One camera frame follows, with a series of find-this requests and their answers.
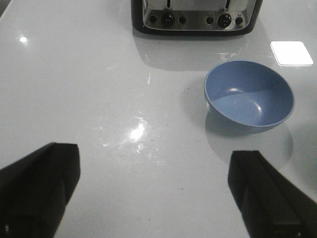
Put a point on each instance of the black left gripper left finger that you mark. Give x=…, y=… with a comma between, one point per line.
x=35, y=190

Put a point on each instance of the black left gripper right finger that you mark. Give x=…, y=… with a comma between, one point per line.
x=270, y=205

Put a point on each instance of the black silver four-slot toaster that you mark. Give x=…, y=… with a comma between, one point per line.
x=220, y=18

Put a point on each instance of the blue bowl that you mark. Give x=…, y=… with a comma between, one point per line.
x=248, y=94

